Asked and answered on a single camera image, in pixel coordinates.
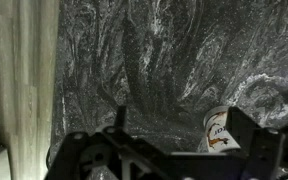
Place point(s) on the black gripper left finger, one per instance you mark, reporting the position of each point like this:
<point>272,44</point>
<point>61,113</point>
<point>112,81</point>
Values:
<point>121,116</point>

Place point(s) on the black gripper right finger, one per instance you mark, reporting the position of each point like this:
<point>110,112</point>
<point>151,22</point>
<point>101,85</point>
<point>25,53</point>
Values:
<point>257,150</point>

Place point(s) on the white can with orange print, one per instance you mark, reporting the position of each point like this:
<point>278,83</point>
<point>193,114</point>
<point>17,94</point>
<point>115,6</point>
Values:
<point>217,133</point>

